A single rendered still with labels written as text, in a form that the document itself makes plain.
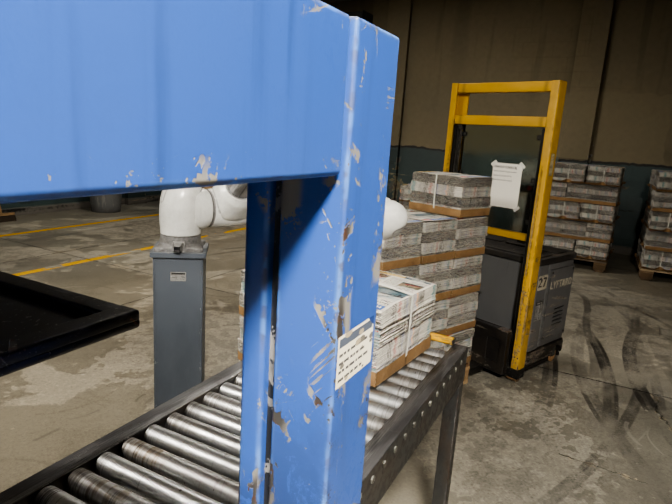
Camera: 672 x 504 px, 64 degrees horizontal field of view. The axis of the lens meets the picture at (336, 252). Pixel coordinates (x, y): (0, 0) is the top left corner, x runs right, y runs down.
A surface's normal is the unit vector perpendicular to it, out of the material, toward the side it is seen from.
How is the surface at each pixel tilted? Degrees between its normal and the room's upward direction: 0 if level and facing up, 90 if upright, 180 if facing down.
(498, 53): 90
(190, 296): 90
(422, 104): 90
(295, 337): 90
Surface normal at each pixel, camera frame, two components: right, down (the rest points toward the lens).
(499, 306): -0.75, 0.10
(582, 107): -0.46, 0.16
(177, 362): 0.18, 0.22
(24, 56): 0.88, 0.15
